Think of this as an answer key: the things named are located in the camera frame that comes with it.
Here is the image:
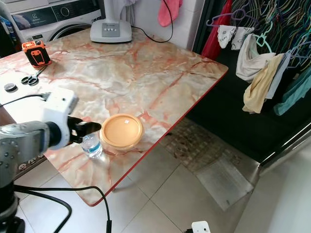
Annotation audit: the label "grey hanging garment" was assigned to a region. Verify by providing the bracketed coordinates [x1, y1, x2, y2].
[265, 49, 295, 100]

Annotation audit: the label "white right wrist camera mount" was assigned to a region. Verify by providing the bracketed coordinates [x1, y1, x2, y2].
[190, 221, 212, 233]

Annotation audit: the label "black handled scissors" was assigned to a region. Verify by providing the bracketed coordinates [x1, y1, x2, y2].
[21, 64, 50, 86]

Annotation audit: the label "patterned floor mat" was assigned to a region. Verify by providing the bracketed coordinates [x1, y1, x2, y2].
[163, 118, 261, 212]

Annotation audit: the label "clear water bottle blue label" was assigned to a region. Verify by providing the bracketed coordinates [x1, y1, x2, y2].
[81, 133, 104, 160]

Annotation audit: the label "brown paw print doormat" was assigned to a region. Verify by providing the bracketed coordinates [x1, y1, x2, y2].
[16, 156, 50, 175]

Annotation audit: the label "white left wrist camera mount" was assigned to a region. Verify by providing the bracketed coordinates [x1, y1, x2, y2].
[43, 88, 79, 150]

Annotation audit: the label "black fan power cable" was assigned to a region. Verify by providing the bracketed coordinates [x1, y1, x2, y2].
[131, 0, 175, 44]

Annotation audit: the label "white washing machine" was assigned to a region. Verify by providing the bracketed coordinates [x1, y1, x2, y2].
[5, 0, 105, 45]

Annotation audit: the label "purple wire hanger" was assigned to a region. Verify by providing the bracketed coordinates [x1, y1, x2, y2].
[206, 8, 261, 28]

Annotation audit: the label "pink hanging cloth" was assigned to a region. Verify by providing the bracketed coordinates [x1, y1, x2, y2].
[157, 0, 183, 28]

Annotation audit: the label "clothes rack with hangers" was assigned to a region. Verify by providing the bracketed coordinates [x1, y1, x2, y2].
[228, 0, 311, 54]

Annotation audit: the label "white standing fan base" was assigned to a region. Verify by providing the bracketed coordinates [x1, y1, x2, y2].
[90, 0, 133, 44]

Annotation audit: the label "orange black box device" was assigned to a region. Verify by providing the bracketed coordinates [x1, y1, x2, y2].
[21, 40, 52, 67]

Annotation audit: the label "white hanging garment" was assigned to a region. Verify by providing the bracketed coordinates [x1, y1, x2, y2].
[236, 33, 280, 83]

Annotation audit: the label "black torso cable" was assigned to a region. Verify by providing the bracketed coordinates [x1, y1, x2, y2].
[13, 185, 113, 233]
[13, 189, 72, 233]

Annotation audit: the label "marble pattern folding table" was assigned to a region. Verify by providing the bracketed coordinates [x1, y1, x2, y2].
[0, 30, 229, 207]

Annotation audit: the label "white hanging sock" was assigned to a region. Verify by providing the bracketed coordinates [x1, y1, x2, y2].
[231, 27, 256, 51]
[218, 24, 238, 50]

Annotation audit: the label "blue detergent bottle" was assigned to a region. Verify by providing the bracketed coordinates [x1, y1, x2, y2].
[0, 15, 15, 45]

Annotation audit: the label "green plastic hanger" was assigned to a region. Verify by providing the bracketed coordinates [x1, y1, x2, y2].
[255, 22, 276, 53]

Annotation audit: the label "red hanging cloth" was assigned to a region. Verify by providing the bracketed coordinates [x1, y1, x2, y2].
[201, 0, 234, 62]

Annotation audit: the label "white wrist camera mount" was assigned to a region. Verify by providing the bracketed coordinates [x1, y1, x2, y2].
[190, 221, 212, 233]
[43, 88, 79, 150]

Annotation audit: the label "orange bowl with lid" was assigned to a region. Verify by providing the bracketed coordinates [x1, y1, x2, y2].
[100, 113, 145, 150]

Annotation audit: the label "teal hanging garment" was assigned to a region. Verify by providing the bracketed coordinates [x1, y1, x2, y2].
[274, 68, 311, 117]

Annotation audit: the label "yellow hanging garment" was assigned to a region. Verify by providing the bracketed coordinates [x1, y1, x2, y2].
[243, 53, 290, 115]

